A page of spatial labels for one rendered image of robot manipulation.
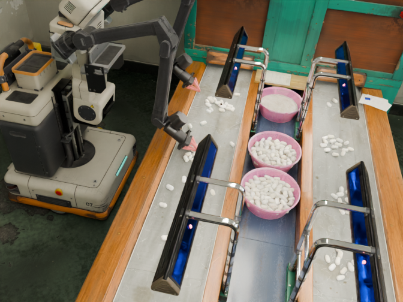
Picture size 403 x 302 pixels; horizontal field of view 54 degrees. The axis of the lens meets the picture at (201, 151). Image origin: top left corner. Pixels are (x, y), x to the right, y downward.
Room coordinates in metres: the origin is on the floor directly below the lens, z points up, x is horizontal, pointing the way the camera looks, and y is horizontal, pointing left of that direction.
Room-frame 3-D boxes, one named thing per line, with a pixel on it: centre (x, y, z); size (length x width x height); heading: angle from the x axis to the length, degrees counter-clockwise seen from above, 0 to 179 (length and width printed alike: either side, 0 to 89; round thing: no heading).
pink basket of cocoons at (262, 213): (1.21, -0.32, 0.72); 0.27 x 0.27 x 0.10
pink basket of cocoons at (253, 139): (1.49, -0.36, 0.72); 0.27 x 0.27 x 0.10
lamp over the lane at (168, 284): (0.84, 0.02, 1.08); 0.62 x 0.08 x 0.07; 171
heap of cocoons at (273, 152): (1.49, -0.36, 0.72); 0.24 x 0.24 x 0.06
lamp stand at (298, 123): (1.72, -0.60, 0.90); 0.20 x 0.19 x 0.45; 171
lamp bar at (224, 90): (1.80, -0.13, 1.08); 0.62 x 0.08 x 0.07; 171
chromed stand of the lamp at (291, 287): (0.76, -0.45, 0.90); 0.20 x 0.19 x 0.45; 171
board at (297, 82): (2.14, -0.46, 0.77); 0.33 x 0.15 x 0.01; 81
